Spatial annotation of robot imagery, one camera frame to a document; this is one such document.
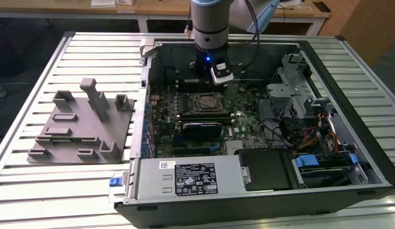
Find silver green CPU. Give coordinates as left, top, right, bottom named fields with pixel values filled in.
left=199, top=95, right=219, bottom=109

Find metal socket cover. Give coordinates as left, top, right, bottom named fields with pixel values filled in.
left=193, top=93, right=225, bottom=112

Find CPU socket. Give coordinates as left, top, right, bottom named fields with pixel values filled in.
left=191, top=92, right=226, bottom=113

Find green motherboard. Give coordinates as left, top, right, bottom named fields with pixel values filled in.
left=147, top=77, right=273, bottom=158

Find silver metal drive cage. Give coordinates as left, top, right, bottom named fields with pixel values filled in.
left=266, top=52, right=334, bottom=121

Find black graphics card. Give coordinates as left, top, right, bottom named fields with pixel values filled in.
left=181, top=122, right=223, bottom=139

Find silver chipset heatsink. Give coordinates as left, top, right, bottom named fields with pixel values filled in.
left=226, top=140, right=246, bottom=151

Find black expansion slot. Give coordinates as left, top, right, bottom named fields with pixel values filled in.
left=173, top=147, right=225, bottom=155

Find white paper box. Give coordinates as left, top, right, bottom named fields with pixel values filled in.
left=91, top=0, right=117, bottom=8

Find grey parts rack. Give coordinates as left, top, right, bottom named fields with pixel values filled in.
left=27, top=77, right=138, bottom=165

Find black plastic shroud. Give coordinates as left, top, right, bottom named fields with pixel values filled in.
left=235, top=147, right=302, bottom=192

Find silver power supply unit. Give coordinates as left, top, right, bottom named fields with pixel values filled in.
left=129, top=156, right=250, bottom=201

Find wooden desk white legs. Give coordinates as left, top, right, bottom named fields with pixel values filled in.
left=0, top=0, right=333, bottom=36

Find hard disk blue carrier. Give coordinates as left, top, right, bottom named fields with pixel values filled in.
left=291, top=152, right=369, bottom=189

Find wooden cabinet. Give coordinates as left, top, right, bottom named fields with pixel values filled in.
left=321, top=0, right=395, bottom=66

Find blue plastic case latch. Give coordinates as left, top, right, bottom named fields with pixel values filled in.
left=110, top=173, right=123, bottom=187

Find black silver PC case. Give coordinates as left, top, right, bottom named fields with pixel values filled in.
left=107, top=35, right=395, bottom=229

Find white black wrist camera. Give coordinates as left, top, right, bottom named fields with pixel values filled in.
left=210, top=57, right=235, bottom=85

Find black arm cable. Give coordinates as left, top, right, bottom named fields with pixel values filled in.
left=239, top=0, right=262, bottom=73

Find black cable bundle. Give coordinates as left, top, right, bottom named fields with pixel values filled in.
left=259, top=116, right=306, bottom=148

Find orange yellow wire bundle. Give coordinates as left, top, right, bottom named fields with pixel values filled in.
left=293, top=114, right=342, bottom=154

